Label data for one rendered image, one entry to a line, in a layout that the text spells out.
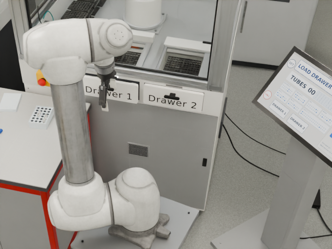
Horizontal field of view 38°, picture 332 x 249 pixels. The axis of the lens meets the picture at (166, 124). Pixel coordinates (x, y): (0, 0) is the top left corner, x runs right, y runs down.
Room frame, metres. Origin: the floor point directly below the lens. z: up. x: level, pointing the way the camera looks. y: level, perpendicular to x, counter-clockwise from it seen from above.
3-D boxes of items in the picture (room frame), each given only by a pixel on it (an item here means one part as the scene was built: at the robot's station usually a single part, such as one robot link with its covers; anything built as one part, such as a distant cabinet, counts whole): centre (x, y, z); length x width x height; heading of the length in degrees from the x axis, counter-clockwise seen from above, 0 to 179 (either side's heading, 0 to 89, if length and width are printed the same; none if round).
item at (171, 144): (2.35, 0.16, 0.40); 1.03 x 0.95 x 0.80; 80
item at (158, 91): (1.83, -0.03, 0.87); 0.29 x 0.02 x 0.11; 80
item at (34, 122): (1.74, 0.60, 0.78); 0.12 x 0.08 x 0.04; 176
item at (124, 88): (1.87, 0.29, 0.87); 0.29 x 0.02 x 0.11; 80
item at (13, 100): (1.85, 0.78, 0.77); 0.13 x 0.09 x 0.02; 3
